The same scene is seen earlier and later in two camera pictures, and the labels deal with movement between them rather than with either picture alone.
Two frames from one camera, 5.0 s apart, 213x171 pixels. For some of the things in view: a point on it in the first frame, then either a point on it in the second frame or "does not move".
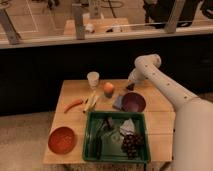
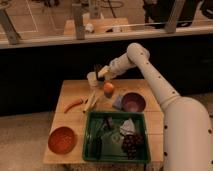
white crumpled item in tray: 128,127 does not move
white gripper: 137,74 to 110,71
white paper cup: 93,78 does not move
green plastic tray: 116,137 does not move
